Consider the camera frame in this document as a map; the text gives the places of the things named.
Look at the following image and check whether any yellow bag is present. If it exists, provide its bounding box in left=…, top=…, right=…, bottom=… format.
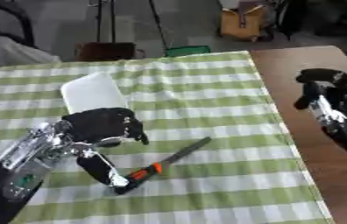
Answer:
left=217, top=3, right=269, bottom=42

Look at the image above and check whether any dark brown box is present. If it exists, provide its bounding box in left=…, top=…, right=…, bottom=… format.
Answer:
left=72, top=41, right=138, bottom=62

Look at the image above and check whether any white plastic box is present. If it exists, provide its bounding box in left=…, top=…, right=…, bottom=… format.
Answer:
left=58, top=71, right=131, bottom=115

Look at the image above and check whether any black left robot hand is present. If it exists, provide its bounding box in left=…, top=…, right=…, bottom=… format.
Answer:
left=60, top=107, right=151, bottom=188

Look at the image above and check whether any person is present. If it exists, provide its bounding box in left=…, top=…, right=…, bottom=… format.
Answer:
left=0, top=25, right=63, bottom=69

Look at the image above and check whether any black chair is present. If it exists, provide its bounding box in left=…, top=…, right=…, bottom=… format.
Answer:
left=0, top=0, right=38, bottom=49

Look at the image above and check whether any black tripod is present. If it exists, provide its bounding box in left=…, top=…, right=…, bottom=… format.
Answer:
left=86, top=0, right=173, bottom=51

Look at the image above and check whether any file with orange black handle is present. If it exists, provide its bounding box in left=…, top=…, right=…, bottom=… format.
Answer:
left=112, top=136, right=214, bottom=196

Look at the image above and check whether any green box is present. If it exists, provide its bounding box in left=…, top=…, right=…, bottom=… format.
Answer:
left=162, top=45, right=214, bottom=58

